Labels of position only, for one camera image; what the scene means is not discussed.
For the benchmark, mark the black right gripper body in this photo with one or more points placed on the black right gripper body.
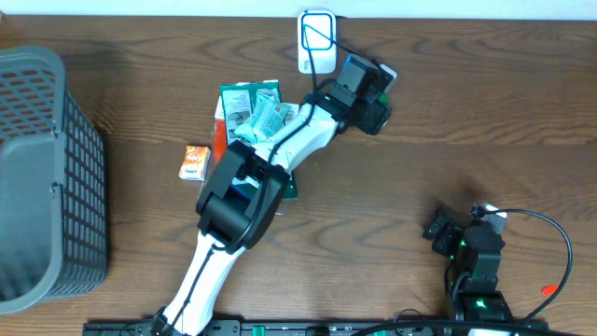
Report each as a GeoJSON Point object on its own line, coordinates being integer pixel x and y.
{"type": "Point", "coordinates": [444, 230]}

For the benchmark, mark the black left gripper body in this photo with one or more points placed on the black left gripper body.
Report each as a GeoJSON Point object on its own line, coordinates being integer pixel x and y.
{"type": "Point", "coordinates": [378, 118]}

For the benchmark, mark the mint green wipes pack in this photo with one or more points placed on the mint green wipes pack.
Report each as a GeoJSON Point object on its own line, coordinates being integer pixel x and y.
{"type": "Point", "coordinates": [267, 119]}

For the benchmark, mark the green grip gloves package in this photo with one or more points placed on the green grip gloves package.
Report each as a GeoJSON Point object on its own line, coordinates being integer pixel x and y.
{"type": "Point", "coordinates": [239, 99]}

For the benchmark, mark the red dustpan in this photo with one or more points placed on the red dustpan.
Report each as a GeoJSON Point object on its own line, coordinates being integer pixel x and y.
{"type": "Point", "coordinates": [218, 147]}

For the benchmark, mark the orange tissue pack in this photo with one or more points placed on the orange tissue pack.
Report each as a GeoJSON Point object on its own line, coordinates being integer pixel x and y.
{"type": "Point", "coordinates": [195, 163]}

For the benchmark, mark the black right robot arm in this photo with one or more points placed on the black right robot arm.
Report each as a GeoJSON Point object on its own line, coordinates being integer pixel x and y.
{"type": "Point", "coordinates": [474, 251]}

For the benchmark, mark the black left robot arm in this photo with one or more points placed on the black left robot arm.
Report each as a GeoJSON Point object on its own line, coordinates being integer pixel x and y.
{"type": "Point", "coordinates": [240, 199]}

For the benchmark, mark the white barcode scanner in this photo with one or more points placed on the white barcode scanner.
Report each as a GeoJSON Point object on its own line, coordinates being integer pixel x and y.
{"type": "Point", "coordinates": [317, 33]}

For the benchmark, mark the red sticker on table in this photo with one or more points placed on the red sticker on table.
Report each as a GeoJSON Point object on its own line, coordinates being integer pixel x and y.
{"type": "Point", "coordinates": [549, 290]}

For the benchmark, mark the grey plastic basket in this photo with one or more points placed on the grey plastic basket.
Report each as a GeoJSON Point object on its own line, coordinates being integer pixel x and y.
{"type": "Point", "coordinates": [53, 198]}

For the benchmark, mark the black mounting rail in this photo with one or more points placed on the black mounting rail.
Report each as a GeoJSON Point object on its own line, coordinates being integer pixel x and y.
{"type": "Point", "coordinates": [230, 327]}

